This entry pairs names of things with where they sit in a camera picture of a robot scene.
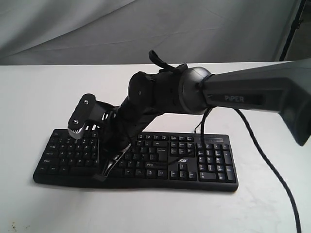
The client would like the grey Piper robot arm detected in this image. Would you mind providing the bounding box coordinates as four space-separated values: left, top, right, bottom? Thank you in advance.
96 51 311 181

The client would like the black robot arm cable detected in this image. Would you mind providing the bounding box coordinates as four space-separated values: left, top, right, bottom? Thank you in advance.
167 106 304 233

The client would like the black tripod stand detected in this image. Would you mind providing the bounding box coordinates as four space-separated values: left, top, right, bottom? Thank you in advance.
279 0 311 61

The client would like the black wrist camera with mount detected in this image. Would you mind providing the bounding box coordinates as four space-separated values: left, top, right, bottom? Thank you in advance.
68 93 115 139

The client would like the black Acer keyboard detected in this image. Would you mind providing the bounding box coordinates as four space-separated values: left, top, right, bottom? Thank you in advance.
33 128 239 192

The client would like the grey backdrop cloth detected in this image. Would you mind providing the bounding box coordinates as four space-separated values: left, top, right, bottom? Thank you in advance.
0 0 301 65

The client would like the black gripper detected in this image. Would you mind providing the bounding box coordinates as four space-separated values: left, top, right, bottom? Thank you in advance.
93 98 156 182

